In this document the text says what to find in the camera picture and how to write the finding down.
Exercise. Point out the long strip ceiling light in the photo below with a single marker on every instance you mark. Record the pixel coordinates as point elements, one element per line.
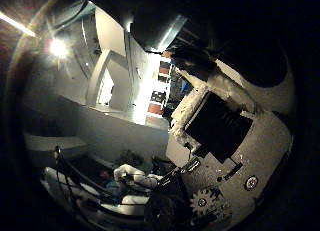
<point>16,23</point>

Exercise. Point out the shelf with orange boxes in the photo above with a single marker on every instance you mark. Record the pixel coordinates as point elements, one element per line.
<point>159,91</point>

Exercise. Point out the blue box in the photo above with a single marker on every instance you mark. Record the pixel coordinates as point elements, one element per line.
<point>185,86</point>

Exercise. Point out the round ceiling lamp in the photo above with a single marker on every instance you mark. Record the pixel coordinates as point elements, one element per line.
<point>58,48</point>

